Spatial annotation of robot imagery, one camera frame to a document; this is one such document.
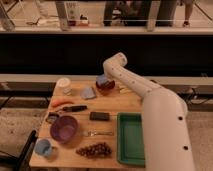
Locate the blue sponge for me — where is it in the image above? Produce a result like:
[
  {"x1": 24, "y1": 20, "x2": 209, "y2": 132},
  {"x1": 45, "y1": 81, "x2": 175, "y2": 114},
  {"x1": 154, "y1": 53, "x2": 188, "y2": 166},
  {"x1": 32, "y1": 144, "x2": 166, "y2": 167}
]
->
[{"x1": 96, "y1": 74, "x2": 109, "y2": 85}]

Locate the black rectangular block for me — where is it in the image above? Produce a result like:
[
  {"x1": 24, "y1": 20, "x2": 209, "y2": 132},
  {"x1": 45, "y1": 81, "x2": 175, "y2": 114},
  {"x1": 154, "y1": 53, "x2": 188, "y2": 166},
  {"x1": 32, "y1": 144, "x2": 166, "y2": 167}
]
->
[{"x1": 89, "y1": 112, "x2": 110, "y2": 121}]

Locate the small black measuring cup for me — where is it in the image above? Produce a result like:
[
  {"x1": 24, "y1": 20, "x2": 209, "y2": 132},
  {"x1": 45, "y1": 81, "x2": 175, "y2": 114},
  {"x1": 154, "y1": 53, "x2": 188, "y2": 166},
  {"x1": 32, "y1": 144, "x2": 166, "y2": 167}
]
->
[{"x1": 46, "y1": 113, "x2": 59, "y2": 124}]

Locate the silver fork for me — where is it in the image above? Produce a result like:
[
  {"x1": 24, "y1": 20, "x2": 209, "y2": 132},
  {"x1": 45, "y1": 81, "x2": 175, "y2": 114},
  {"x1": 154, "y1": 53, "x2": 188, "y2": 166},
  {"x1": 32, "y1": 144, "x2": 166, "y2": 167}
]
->
[{"x1": 83, "y1": 131, "x2": 114, "y2": 137}]

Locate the black handled knife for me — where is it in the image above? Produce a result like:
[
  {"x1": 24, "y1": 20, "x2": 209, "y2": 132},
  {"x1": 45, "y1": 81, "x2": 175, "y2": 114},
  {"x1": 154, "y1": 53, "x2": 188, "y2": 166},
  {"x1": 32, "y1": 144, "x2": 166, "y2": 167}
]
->
[{"x1": 55, "y1": 105, "x2": 87, "y2": 112}]

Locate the yellow banana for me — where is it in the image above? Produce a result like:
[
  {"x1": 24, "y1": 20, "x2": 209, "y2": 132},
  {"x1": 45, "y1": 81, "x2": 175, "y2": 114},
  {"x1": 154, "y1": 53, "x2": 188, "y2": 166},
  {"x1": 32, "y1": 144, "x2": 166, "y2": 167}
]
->
[{"x1": 119, "y1": 86, "x2": 132, "y2": 94}]

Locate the orange carrot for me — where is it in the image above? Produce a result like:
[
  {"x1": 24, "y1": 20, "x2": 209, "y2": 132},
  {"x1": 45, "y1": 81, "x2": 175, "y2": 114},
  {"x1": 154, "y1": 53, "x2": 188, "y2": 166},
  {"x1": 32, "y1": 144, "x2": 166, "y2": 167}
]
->
[{"x1": 51, "y1": 99, "x2": 74, "y2": 108}]

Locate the red bowl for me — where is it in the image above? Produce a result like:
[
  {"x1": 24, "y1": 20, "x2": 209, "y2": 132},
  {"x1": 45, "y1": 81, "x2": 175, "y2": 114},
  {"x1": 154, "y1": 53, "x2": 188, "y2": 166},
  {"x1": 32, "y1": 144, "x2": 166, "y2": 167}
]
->
[{"x1": 96, "y1": 81, "x2": 115, "y2": 95}]

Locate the purple bowl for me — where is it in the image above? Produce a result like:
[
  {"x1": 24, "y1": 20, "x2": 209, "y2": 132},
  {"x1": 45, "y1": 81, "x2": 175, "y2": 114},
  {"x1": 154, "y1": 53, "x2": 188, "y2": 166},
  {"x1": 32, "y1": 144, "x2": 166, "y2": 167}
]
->
[{"x1": 50, "y1": 115, "x2": 78, "y2": 143}]

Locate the bunch of dark grapes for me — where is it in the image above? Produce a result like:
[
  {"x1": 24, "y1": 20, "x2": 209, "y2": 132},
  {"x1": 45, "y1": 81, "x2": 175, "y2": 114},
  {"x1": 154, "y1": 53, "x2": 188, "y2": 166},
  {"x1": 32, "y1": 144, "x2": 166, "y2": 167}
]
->
[{"x1": 76, "y1": 142, "x2": 112, "y2": 158}]

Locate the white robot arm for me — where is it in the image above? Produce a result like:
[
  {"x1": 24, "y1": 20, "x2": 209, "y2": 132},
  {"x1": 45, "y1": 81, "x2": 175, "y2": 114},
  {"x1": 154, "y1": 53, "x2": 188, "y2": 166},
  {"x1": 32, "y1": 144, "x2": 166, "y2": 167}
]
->
[{"x1": 103, "y1": 52, "x2": 196, "y2": 171}]

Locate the green plastic tray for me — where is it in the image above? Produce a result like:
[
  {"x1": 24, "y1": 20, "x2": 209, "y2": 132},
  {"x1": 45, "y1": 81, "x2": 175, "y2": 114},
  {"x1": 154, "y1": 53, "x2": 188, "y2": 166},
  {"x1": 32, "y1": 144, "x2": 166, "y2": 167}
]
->
[{"x1": 117, "y1": 113, "x2": 145, "y2": 167}]

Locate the light blue mug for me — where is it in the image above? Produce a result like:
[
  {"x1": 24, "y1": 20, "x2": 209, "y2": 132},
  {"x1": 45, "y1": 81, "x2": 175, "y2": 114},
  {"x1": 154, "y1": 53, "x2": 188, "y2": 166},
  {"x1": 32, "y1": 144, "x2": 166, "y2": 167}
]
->
[{"x1": 34, "y1": 139, "x2": 53, "y2": 157}]

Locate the black chair frame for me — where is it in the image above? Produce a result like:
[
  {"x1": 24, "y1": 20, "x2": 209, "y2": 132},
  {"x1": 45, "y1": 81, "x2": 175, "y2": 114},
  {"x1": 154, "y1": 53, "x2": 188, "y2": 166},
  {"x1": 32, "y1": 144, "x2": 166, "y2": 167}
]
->
[{"x1": 0, "y1": 130, "x2": 37, "y2": 171}]

